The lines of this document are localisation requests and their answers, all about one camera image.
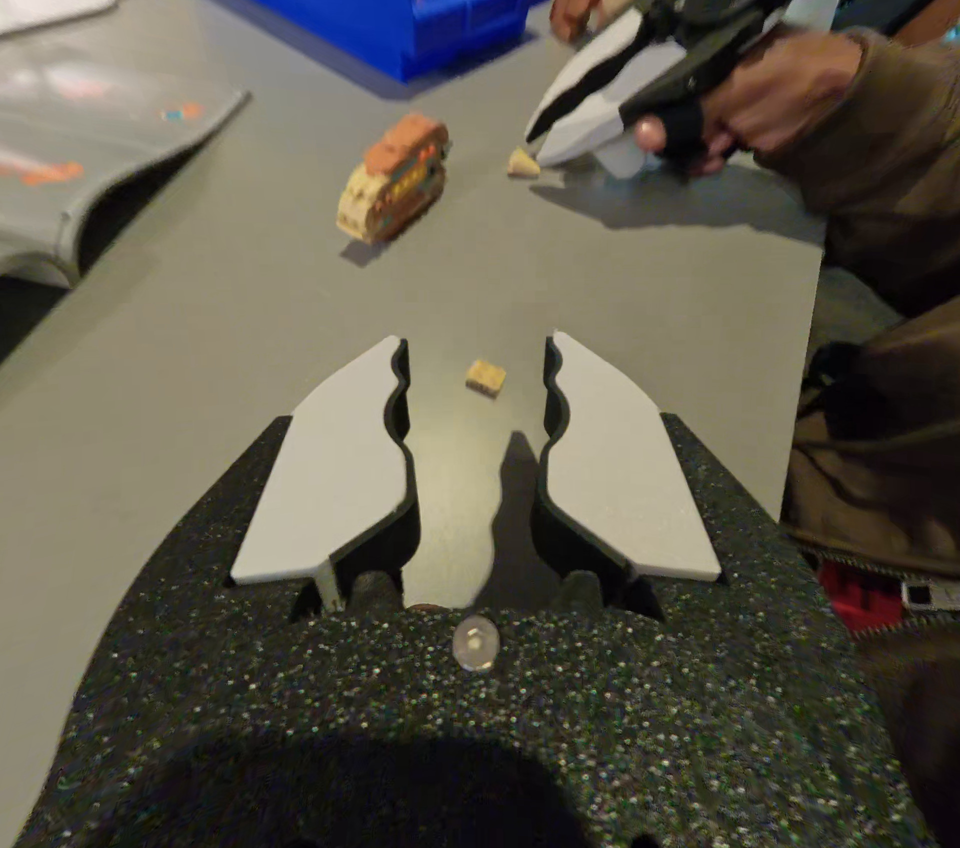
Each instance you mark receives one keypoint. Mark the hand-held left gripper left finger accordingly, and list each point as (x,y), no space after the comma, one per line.
(337,480)

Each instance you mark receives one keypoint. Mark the person's right forearm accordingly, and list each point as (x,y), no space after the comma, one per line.
(900,150)

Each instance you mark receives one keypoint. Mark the person's right hand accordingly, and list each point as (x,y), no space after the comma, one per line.
(780,90)

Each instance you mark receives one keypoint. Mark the grey instruction booklet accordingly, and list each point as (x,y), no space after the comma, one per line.
(90,135)

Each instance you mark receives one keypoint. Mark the brown toy brick assembly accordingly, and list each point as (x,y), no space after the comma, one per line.
(390,180)

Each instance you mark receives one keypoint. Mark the grey desk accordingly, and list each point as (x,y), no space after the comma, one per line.
(225,338)

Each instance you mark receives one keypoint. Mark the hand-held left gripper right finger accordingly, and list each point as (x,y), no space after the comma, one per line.
(622,480)

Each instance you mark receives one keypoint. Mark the small cone toy brick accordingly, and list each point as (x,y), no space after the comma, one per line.
(523,165)

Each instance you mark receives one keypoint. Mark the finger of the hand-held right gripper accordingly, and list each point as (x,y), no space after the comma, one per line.
(592,120)
(585,75)

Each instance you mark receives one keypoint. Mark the small square toy brick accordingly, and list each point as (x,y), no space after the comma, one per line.
(485,378)

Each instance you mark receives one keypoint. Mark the person's brown jacket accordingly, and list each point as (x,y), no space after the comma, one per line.
(885,450)

